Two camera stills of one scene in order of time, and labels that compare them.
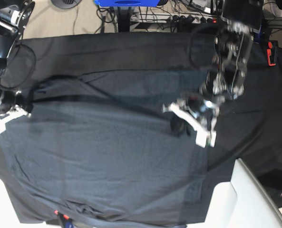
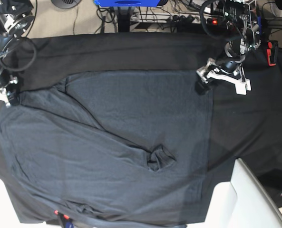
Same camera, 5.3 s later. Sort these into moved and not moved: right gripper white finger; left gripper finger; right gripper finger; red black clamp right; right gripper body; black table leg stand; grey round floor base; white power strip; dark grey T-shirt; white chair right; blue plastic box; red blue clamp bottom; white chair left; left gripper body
Moved: right gripper white finger; right gripper body; right gripper finger; left gripper body; left gripper finger
Not moved: black table leg stand; red black clamp right; white chair left; grey round floor base; white power strip; blue plastic box; white chair right; dark grey T-shirt; red blue clamp bottom
